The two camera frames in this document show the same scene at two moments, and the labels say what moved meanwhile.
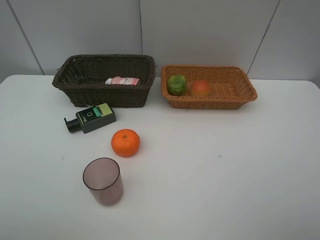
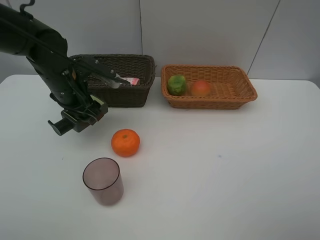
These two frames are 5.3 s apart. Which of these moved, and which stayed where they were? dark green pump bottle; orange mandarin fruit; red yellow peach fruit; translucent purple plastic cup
Moved: dark green pump bottle
Stayed: translucent purple plastic cup; orange mandarin fruit; red yellow peach fruit
